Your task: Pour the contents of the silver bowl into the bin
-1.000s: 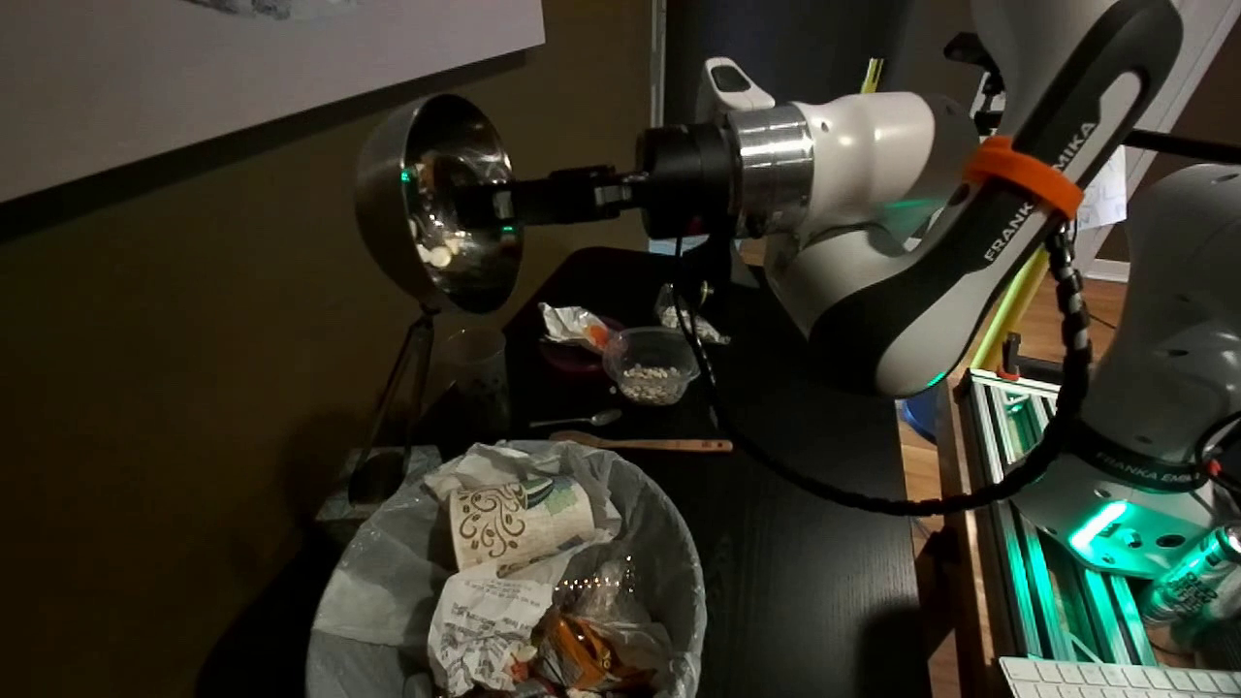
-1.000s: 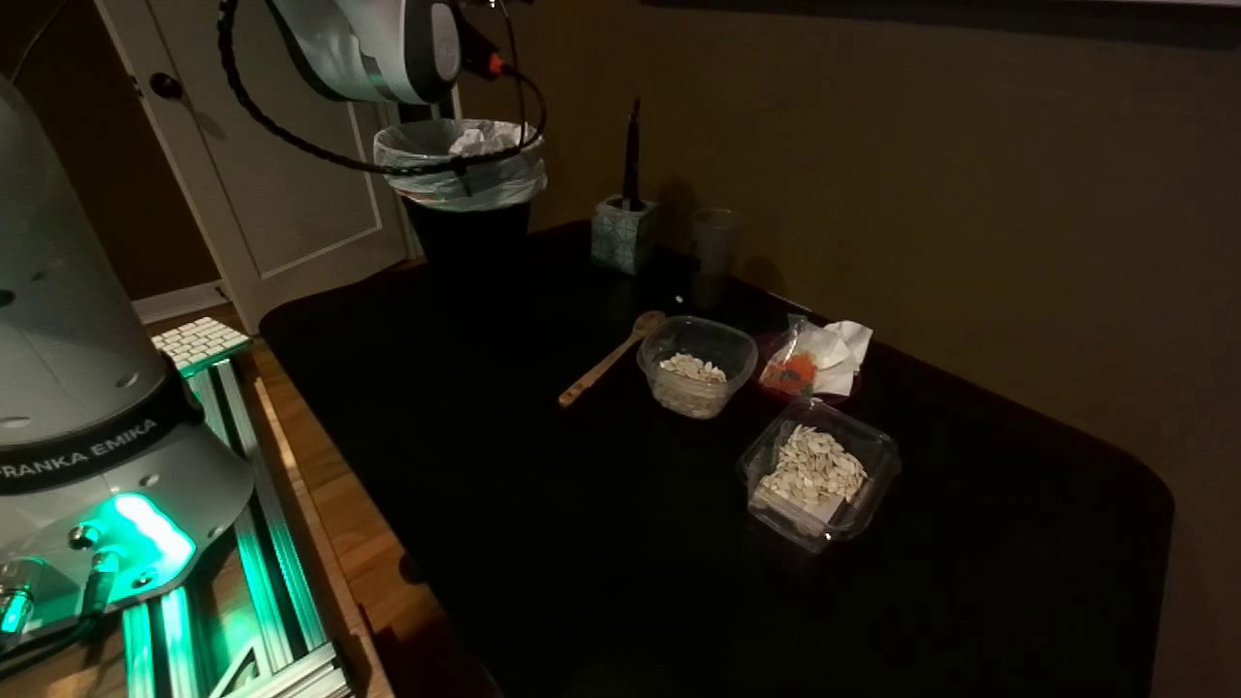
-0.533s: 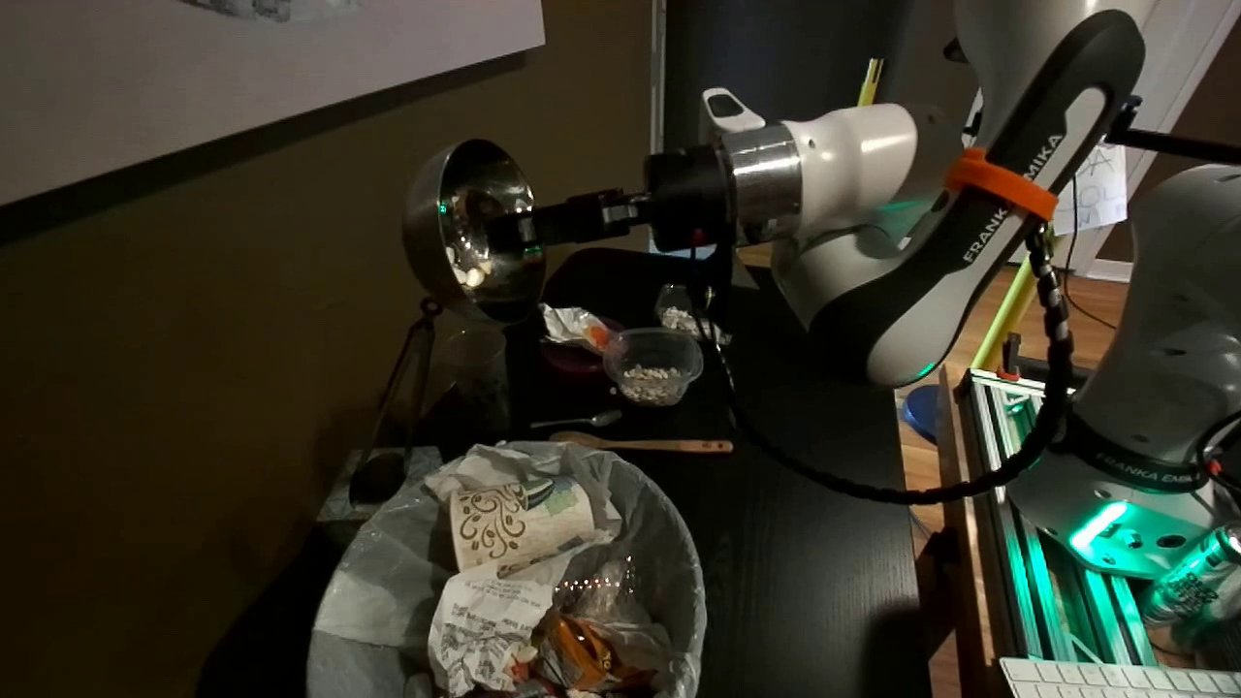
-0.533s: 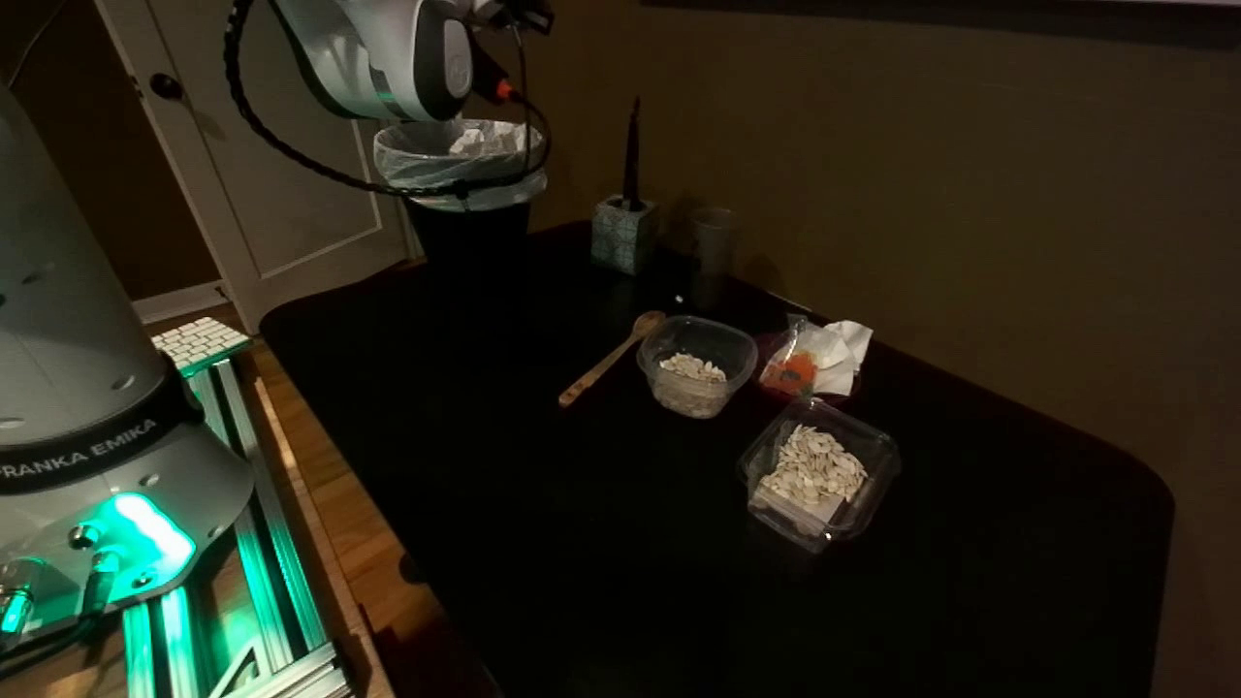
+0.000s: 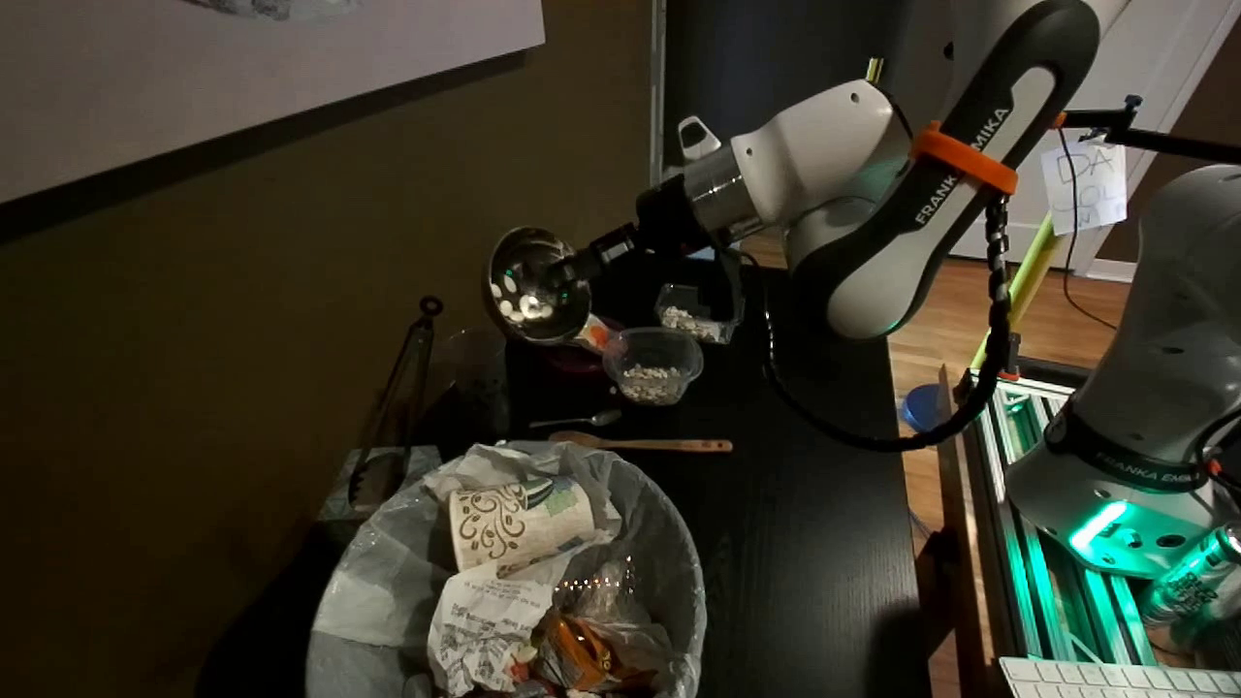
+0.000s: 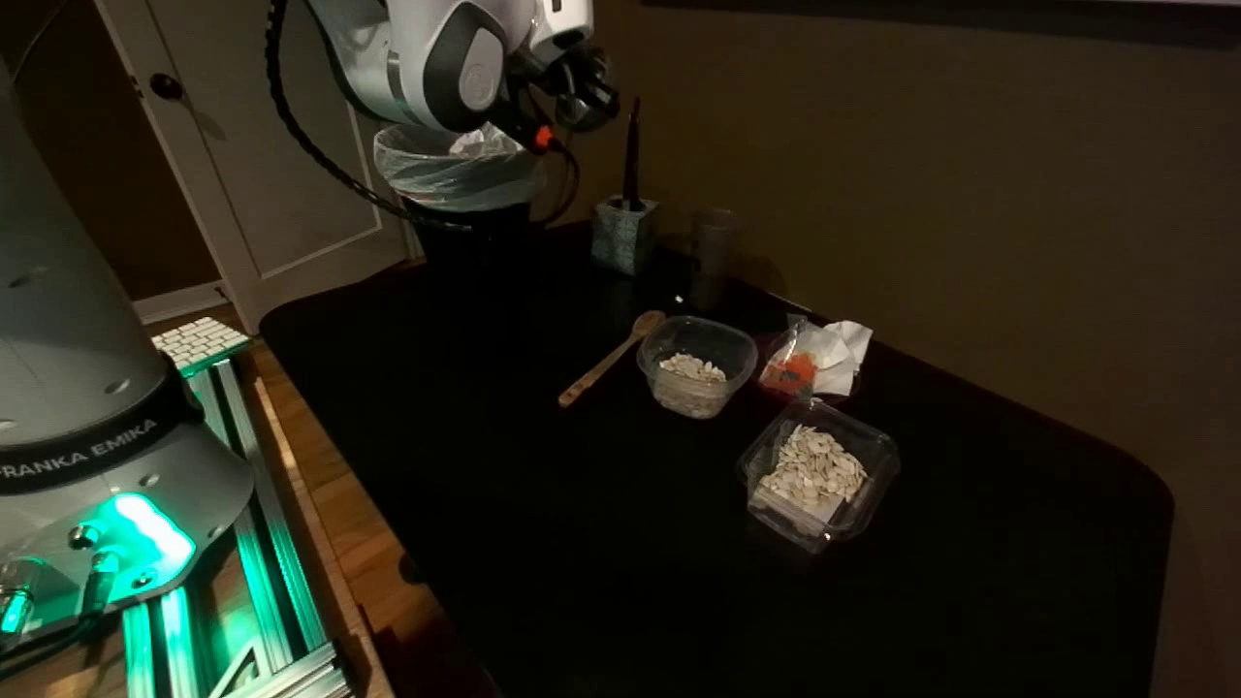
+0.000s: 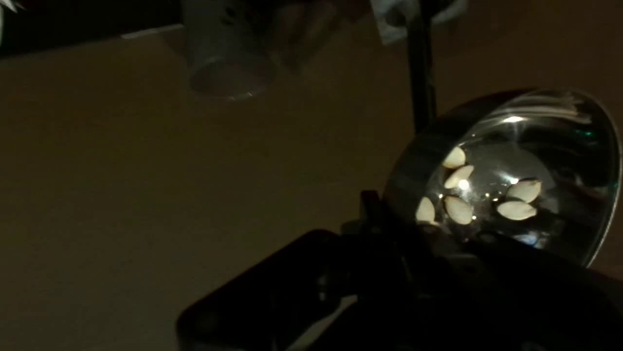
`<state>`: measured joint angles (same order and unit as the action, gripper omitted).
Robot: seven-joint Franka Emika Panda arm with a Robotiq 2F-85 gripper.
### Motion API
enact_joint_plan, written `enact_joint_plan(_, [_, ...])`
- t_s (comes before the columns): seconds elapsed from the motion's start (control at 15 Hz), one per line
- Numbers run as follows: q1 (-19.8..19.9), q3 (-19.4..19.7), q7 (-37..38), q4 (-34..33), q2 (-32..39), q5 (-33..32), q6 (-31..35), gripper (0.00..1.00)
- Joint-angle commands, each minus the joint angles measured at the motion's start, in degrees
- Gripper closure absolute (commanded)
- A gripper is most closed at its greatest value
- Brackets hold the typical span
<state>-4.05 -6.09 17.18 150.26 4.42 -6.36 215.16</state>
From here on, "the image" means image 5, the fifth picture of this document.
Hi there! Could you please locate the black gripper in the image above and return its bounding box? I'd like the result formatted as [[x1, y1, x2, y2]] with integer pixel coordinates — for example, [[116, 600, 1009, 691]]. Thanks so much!
[[554, 171, 712, 289]]

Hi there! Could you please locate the trash bin with white bag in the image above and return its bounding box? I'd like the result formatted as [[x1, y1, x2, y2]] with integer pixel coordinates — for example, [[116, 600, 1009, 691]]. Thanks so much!
[[303, 438, 712, 698]]

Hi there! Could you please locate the crumpled white paper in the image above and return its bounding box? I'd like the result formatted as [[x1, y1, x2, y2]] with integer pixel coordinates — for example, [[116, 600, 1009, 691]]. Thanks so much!
[[422, 568, 557, 698]]

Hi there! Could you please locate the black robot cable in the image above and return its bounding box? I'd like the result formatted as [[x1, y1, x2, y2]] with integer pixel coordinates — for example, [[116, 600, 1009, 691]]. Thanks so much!
[[756, 189, 1017, 458]]

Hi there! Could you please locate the white paper sheet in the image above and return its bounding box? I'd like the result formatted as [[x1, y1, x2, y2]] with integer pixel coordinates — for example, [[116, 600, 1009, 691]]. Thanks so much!
[[1040, 127, 1133, 245]]

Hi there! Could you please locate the small red bowl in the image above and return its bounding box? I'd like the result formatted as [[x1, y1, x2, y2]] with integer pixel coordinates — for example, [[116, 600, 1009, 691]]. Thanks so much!
[[548, 328, 615, 379]]

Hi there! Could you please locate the blue round object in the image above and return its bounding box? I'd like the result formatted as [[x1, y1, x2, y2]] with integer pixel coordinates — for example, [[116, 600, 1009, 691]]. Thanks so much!
[[894, 379, 961, 438]]

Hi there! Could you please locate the orange brown wrapper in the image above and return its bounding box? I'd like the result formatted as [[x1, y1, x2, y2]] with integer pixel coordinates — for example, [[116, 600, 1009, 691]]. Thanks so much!
[[526, 607, 624, 693]]

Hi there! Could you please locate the thin black stick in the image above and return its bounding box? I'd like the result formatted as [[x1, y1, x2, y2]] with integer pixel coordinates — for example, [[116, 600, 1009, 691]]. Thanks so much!
[[365, 293, 447, 458]]

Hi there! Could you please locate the wooden spoon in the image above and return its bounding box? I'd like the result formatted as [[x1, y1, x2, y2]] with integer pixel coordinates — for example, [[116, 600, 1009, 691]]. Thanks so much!
[[548, 426, 736, 458]]

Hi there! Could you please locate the framed wall poster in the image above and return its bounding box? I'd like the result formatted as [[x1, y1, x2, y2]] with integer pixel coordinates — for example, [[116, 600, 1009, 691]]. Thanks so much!
[[0, 0, 549, 210]]

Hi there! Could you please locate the white keyboard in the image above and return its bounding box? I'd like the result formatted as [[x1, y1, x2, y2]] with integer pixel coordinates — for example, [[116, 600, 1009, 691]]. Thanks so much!
[[994, 651, 1241, 698]]

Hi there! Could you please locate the orange cable band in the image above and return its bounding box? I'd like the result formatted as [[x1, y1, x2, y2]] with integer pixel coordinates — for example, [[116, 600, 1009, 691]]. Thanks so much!
[[910, 126, 1025, 202]]

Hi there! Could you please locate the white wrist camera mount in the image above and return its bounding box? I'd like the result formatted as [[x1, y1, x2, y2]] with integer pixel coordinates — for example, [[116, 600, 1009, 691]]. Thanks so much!
[[672, 113, 723, 167]]

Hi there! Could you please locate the white panel door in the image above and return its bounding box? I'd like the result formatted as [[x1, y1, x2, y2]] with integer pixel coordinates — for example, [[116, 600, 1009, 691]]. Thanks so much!
[[1069, 0, 1241, 282]]

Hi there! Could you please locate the white seeds heap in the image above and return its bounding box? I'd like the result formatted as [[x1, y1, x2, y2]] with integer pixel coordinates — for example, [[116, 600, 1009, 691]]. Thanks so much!
[[657, 302, 729, 344], [615, 366, 690, 401]]

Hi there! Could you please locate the printed paper cup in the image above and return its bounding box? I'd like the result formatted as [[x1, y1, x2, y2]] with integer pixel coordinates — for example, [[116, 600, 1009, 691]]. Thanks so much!
[[447, 478, 601, 576]]

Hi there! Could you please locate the round clear plastic container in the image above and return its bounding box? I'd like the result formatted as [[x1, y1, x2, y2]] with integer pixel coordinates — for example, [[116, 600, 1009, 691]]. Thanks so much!
[[601, 321, 709, 412]]

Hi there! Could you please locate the rectangular clear plastic container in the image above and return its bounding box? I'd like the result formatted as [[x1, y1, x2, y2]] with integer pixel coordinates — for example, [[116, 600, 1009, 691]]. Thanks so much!
[[650, 276, 749, 351]]

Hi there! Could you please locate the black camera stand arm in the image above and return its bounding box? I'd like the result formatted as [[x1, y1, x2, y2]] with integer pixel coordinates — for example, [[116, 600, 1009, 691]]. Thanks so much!
[[1053, 89, 1241, 171]]

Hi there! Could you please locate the black tablecloth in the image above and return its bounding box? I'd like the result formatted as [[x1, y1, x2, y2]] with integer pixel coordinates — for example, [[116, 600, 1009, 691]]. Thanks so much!
[[498, 255, 934, 698]]

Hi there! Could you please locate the small metal spoon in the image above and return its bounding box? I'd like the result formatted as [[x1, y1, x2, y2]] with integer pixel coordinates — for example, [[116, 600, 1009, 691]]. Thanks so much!
[[523, 409, 626, 434]]

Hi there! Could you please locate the small silver metal bowl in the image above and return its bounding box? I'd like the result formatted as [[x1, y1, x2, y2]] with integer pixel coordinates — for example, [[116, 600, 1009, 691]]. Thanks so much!
[[485, 226, 601, 351]]

